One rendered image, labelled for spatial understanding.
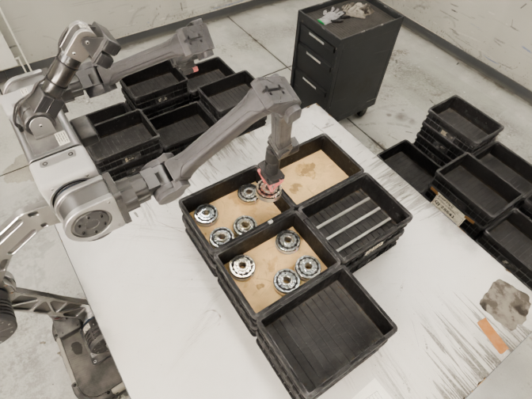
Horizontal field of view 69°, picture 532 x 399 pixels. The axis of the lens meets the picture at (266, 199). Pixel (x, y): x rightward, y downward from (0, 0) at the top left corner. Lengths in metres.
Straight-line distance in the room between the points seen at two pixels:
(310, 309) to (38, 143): 1.04
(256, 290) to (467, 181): 1.59
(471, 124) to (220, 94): 1.76
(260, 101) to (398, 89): 3.18
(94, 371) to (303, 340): 1.10
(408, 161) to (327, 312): 1.64
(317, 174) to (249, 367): 0.91
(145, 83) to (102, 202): 2.13
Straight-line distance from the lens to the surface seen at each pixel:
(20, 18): 4.11
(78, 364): 2.20
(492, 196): 2.63
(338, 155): 1.90
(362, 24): 3.02
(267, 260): 1.58
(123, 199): 0.98
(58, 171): 1.02
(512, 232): 2.69
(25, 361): 2.58
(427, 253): 1.94
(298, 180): 1.84
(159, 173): 1.02
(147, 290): 1.72
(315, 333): 1.49
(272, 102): 0.88
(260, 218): 1.69
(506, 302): 1.97
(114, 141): 2.61
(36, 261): 2.84
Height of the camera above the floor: 2.22
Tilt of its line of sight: 53 degrees down
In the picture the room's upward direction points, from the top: 4 degrees clockwise
